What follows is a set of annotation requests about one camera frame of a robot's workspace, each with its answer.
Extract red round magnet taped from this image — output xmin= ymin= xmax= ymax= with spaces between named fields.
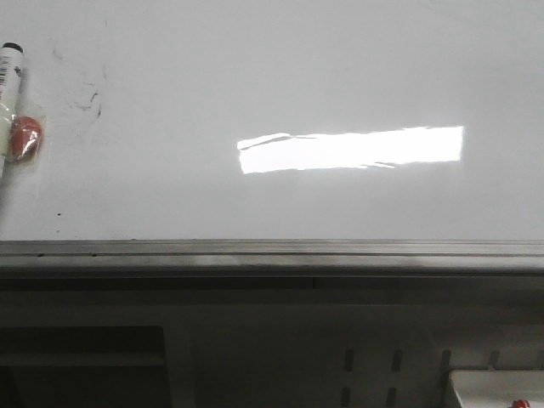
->
xmin=10 ymin=116 xmax=43 ymax=162

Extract white whiteboard marker black tip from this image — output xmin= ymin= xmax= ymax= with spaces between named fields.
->
xmin=0 ymin=42 xmax=24 ymax=175

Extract white whiteboard surface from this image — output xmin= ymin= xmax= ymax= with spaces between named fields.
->
xmin=1 ymin=1 xmax=543 ymax=241

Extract white marker holder tray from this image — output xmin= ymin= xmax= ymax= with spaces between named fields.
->
xmin=444 ymin=370 xmax=543 ymax=408

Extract red capped marker in tray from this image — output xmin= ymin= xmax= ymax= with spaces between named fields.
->
xmin=512 ymin=399 xmax=530 ymax=408

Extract grey aluminium whiteboard frame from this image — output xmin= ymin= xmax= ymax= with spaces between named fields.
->
xmin=1 ymin=239 xmax=543 ymax=291

